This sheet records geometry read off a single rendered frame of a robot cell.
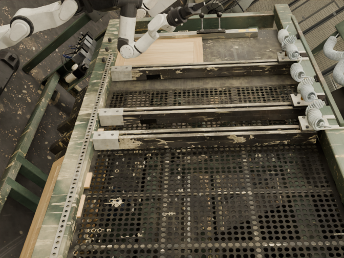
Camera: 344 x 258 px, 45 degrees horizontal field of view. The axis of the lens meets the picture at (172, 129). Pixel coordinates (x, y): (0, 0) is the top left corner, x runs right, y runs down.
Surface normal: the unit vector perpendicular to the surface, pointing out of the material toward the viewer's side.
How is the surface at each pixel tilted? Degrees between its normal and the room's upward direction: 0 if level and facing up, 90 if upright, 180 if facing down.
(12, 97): 0
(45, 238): 55
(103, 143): 90
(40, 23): 90
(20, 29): 90
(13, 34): 90
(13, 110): 0
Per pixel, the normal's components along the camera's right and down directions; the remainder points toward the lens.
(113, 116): -0.03, 0.63
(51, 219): -0.07, -0.77
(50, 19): -0.44, 0.61
